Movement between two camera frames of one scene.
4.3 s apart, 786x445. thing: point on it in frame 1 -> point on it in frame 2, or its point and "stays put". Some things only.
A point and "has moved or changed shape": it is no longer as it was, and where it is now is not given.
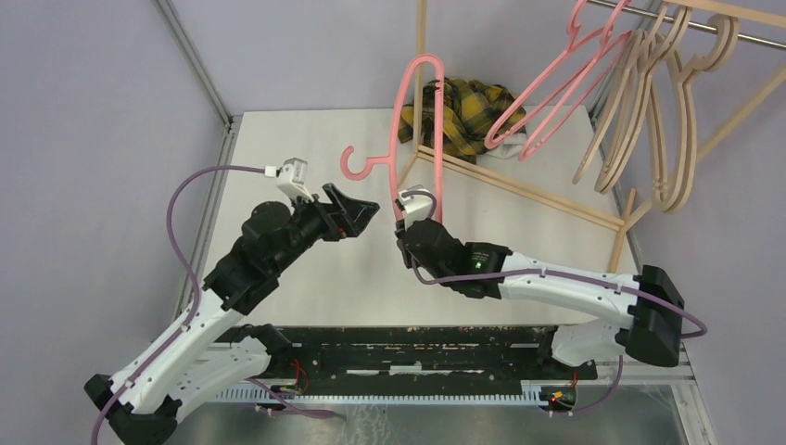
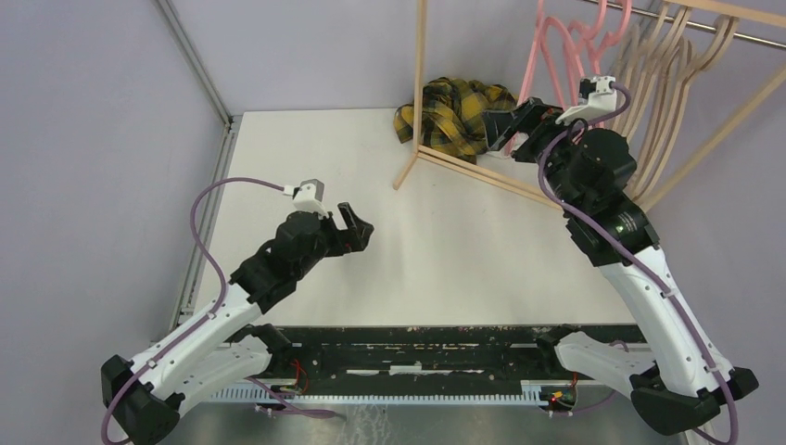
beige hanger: x=637 y=68 -> x=665 y=11
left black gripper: x=350 y=214 -> x=359 y=236
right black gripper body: x=407 y=254 -> x=556 y=164
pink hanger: x=604 y=50 has moved or changed shape
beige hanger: x=688 y=120 -> x=733 y=24
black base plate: x=363 y=357 stays put
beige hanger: x=655 y=141 -> x=686 y=53
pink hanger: x=392 y=158 -> x=516 y=138
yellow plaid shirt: x=475 y=116 stays put
